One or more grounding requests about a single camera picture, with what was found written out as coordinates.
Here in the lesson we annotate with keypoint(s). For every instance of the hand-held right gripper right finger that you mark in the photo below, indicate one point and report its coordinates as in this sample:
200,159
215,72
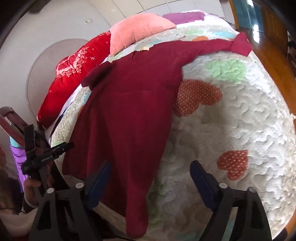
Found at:
203,183

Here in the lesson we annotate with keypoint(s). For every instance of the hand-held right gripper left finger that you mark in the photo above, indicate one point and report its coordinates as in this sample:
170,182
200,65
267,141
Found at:
100,185

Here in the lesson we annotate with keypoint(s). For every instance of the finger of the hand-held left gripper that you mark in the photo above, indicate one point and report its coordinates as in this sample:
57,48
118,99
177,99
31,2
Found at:
29,139
63,147

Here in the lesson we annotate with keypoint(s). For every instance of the maroon fleece garment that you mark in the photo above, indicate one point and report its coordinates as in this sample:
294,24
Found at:
129,104

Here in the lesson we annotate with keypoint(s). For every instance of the person's left hand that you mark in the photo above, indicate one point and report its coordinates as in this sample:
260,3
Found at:
32,190

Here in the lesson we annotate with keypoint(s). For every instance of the dark wooden chair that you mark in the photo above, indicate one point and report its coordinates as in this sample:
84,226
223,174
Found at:
11,120

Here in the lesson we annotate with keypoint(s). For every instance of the quilted heart pattern bedspread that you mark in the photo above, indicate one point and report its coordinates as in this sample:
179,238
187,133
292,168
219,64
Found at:
231,120

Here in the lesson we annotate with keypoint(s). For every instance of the red embroidered pillow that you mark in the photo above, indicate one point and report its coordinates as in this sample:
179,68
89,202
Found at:
69,76

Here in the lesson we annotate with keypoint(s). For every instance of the grey round headboard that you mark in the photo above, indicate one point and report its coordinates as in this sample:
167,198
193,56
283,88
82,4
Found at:
44,60

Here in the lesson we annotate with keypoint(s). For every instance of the pink knitted pillow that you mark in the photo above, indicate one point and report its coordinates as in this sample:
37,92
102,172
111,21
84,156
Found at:
136,30

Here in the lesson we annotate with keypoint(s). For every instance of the purple pillow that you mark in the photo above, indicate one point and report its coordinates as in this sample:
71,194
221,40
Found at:
185,17

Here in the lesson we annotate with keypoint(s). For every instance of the wooden door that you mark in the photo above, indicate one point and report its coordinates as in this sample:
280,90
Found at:
274,23

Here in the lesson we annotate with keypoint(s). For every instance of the white wall socket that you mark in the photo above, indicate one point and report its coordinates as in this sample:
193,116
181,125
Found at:
89,21

